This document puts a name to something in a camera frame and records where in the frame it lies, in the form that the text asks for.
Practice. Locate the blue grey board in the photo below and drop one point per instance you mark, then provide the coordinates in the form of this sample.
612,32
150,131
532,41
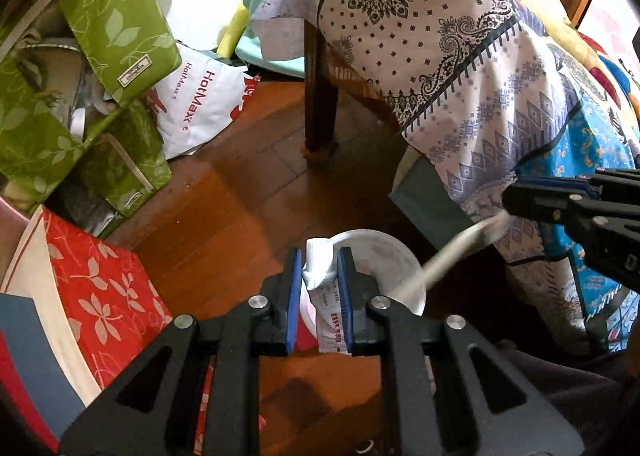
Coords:
30,351

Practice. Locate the white stirring stick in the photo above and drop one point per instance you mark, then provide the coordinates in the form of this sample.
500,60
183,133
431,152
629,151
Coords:
450,258

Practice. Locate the red floral print bag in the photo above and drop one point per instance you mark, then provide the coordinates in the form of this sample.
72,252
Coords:
95,286

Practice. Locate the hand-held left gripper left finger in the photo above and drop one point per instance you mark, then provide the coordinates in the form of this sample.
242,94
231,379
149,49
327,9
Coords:
292,306

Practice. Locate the person's leg dark pants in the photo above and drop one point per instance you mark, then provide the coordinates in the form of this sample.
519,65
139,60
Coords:
575,401

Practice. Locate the green leaf print bag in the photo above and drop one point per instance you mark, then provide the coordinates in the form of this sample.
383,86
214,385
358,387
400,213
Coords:
30,135
115,20

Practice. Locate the teal cloth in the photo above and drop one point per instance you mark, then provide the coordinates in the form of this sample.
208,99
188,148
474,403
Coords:
260,55

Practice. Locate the white sachet packet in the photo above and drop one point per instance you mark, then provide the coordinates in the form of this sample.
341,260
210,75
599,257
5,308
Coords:
322,286

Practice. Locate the white plastic bag red print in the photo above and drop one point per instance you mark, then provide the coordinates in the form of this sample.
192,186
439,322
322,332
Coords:
200,100

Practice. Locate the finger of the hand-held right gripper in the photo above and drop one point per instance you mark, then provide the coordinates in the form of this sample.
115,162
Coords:
540,203
555,183

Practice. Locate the dark wooden table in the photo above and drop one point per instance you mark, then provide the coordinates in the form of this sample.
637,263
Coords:
320,95

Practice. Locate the patterned cloth-covered table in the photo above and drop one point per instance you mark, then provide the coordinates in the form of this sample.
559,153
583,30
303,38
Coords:
450,60

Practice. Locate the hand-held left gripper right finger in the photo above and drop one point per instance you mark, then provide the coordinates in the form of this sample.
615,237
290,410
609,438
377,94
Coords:
345,301

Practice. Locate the dark green cloth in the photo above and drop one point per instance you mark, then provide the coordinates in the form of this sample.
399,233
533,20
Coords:
425,196

